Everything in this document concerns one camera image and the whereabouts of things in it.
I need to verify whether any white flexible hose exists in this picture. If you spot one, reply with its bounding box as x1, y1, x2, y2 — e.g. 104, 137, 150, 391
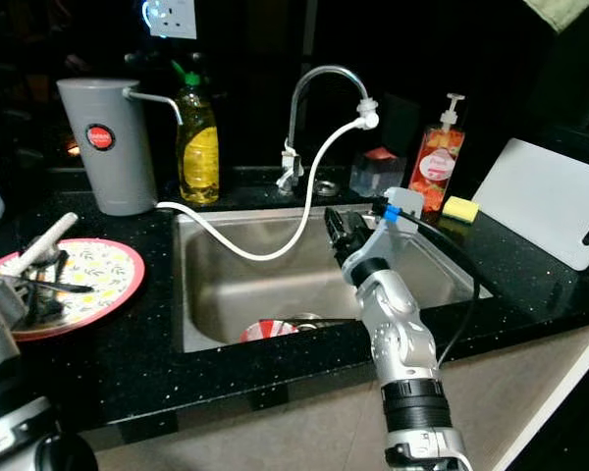
155, 116, 369, 262

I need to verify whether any white ladle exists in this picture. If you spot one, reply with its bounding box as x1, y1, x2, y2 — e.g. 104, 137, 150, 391
8, 212, 80, 278

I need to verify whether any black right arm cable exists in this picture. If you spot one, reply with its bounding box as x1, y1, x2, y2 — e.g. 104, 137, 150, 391
373, 196, 480, 369

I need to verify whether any white cutting board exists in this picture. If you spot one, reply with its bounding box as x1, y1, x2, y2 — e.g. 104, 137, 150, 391
473, 138, 589, 272

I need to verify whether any yellow dish liquid bottle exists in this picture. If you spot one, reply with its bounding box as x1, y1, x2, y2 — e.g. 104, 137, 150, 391
172, 61, 221, 206

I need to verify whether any white wall socket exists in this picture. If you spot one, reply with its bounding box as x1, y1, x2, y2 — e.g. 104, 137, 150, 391
145, 0, 197, 40

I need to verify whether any floral plate with pink rim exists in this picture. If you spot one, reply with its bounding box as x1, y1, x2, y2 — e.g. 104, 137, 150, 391
0, 237, 146, 342

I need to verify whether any white faucet diverter adapter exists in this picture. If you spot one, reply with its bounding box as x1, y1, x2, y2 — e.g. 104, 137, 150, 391
355, 96, 382, 131

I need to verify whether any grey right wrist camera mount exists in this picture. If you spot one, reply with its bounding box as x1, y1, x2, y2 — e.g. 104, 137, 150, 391
342, 186, 425, 286

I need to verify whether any yellow sponge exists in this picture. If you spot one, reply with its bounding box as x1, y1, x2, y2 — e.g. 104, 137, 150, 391
444, 196, 482, 225

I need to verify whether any clear container with red sponge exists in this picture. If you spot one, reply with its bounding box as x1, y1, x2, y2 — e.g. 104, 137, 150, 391
349, 147, 408, 197

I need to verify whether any green cloth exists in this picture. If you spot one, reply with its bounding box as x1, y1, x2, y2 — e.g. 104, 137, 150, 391
522, 0, 589, 32

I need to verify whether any chrome gooseneck faucet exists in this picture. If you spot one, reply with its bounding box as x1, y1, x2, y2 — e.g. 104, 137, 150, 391
277, 65, 374, 193

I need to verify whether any red and white bowl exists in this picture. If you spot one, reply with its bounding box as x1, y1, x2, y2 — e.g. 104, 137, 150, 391
241, 319, 300, 343

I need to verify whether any orange hand soap pump bottle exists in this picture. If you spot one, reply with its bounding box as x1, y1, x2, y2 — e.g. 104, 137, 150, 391
407, 93, 466, 213

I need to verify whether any grey water filter canister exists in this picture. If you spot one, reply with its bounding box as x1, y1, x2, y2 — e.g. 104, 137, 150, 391
57, 78, 186, 216

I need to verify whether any stainless steel sink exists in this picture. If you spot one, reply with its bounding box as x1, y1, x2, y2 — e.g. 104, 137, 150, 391
175, 204, 494, 354

